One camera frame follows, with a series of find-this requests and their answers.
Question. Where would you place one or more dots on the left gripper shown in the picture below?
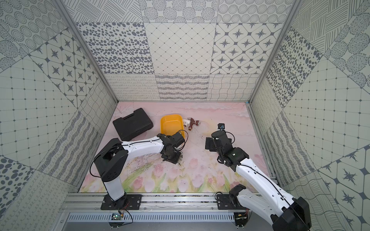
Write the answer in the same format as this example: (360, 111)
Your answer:
(172, 156)

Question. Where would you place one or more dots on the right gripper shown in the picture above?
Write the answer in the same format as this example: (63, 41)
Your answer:
(209, 142)

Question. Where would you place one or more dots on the yellow plastic storage box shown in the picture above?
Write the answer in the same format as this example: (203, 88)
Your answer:
(171, 124)

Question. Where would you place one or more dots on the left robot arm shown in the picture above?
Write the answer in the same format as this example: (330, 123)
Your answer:
(112, 159)

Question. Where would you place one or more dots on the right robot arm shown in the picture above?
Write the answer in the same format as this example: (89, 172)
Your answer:
(295, 218)

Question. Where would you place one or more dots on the red and white valve fitting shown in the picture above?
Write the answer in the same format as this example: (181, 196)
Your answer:
(190, 122)

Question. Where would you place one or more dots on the black plastic tool case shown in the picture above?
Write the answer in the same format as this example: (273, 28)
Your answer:
(133, 125)

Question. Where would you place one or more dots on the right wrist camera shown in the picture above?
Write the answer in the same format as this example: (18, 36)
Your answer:
(221, 126)

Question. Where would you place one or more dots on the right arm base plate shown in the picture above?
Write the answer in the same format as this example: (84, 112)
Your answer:
(227, 202)

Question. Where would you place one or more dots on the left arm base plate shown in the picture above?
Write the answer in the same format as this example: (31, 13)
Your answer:
(128, 202)

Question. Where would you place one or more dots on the aluminium rail frame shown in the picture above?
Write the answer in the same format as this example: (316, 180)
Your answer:
(91, 202)

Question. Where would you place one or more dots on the white slotted cable duct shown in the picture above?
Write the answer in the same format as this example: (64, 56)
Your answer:
(153, 217)

